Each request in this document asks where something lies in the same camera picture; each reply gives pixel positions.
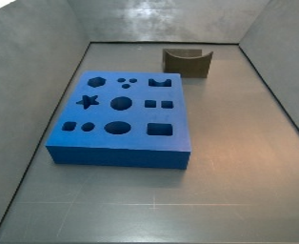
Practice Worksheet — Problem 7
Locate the blue foam shape board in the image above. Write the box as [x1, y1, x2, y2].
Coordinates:
[45, 71, 192, 170]

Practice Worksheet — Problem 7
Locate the black curved holder stand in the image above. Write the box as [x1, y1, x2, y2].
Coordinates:
[163, 49, 213, 78]

